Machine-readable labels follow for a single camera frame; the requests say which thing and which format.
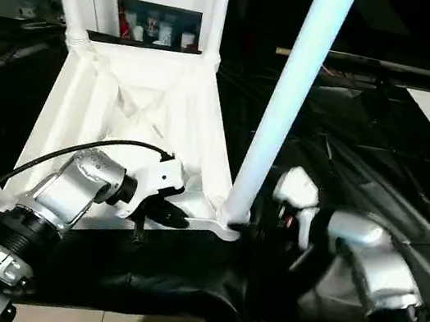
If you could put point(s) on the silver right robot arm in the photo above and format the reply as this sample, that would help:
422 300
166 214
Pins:
379 269

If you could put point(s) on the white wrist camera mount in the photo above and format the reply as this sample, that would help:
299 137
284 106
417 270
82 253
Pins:
158 174
297 188

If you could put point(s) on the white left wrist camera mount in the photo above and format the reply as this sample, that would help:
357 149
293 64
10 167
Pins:
158 174

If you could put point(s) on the black work mat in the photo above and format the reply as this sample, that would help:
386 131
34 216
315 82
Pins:
380 190

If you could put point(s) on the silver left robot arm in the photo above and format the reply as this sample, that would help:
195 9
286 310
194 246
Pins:
68 189

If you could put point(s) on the long black rod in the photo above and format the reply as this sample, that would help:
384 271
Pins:
414 72

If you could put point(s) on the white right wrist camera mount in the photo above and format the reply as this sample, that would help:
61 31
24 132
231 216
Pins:
297 188

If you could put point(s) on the small yellow label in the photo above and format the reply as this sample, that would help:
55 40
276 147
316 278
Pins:
280 50

